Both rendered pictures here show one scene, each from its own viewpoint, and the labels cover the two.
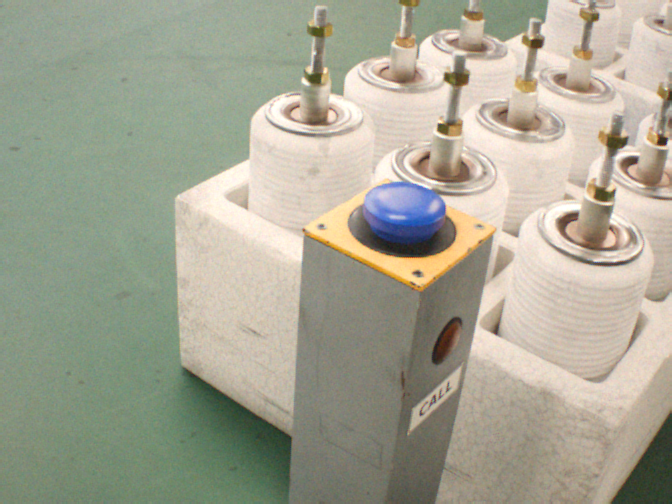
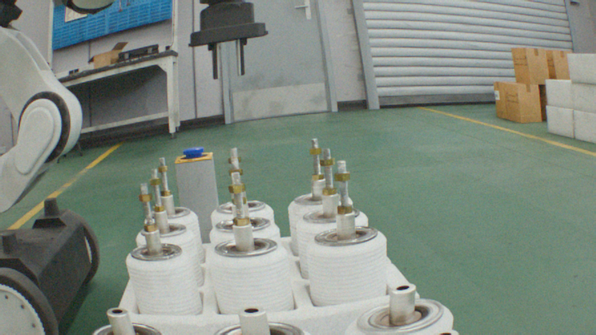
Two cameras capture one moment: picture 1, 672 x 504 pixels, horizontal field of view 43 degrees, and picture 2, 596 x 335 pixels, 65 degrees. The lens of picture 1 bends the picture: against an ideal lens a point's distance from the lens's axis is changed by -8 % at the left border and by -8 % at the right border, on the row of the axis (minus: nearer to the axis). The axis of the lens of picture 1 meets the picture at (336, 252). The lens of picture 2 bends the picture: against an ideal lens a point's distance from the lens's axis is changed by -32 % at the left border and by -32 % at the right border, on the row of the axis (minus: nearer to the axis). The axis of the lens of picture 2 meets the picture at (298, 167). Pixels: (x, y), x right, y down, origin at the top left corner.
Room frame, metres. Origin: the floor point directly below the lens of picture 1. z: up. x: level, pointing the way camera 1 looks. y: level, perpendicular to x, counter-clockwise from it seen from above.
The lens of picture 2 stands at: (1.36, -0.63, 0.45)
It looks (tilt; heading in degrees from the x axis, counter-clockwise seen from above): 9 degrees down; 139
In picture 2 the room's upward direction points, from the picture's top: 6 degrees counter-clockwise
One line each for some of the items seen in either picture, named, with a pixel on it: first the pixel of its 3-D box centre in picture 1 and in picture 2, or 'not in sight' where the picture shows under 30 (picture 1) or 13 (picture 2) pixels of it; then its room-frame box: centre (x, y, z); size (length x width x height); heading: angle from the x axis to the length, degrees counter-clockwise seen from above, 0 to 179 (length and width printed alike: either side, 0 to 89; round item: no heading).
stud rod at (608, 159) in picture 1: (607, 165); (164, 181); (0.50, -0.17, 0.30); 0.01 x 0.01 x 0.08
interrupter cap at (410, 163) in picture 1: (444, 168); (240, 207); (0.56, -0.07, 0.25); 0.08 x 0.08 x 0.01
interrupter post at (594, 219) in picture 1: (595, 216); (167, 205); (0.50, -0.17, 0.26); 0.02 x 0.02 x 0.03
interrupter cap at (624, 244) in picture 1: (591, 233); (169, 213); (0.50, -0.17, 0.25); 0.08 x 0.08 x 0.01
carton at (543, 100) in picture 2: not in sight; (549, 101); (-0.44, 3.74, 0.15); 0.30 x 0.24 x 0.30; 146
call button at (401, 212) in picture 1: (403, 217); (193, 153); (0.38, -0.03, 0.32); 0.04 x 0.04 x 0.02
